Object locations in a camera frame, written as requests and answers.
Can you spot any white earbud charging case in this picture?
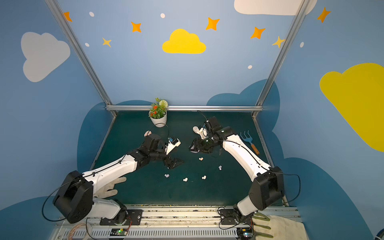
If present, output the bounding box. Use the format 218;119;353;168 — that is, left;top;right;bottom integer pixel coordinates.
193;126;200;134

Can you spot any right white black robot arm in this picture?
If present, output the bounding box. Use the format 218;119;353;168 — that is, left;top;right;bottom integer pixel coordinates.
189;117;285;222

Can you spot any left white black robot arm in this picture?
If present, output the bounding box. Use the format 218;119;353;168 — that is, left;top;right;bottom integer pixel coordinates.
53;134;182;225

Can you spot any pink earbud charging case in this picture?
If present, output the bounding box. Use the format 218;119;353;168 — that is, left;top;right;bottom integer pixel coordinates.
144;131;152;137

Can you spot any potted plant white pot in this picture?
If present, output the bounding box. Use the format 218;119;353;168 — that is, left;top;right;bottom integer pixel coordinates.
149;98;169;128

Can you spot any white glove on table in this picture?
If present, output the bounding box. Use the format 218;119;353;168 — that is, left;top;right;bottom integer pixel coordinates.
94;177;127;199

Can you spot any left green circuit board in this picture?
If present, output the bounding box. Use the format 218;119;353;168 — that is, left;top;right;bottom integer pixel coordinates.
110;229;128;237

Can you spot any green circuit board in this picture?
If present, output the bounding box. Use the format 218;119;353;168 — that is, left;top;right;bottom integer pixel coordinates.
110;229;128;237
236;228;254;240

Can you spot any right green circuit board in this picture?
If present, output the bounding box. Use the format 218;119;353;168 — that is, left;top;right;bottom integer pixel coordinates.
236;228;254;240

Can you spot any green white gardening glove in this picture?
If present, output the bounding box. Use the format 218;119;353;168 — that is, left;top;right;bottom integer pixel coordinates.
252;213;309;240

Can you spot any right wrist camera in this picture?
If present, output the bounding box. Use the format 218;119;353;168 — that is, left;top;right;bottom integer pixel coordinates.
198;127;209;140

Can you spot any blue garden fork wooden handle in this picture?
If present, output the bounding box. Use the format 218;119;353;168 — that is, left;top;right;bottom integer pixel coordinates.
240;131;260;155

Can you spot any aluminium front rail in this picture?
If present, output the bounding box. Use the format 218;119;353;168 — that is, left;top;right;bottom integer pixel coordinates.
47;204;304;240

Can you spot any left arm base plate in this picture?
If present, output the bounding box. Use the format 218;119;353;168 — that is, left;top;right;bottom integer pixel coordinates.
100;209;143;226

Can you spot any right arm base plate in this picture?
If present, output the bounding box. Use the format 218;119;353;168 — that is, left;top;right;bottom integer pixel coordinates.
218;207;254;226

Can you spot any aluminium back frame bar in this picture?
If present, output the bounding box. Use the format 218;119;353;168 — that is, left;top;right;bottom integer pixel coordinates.
106;105;263;112

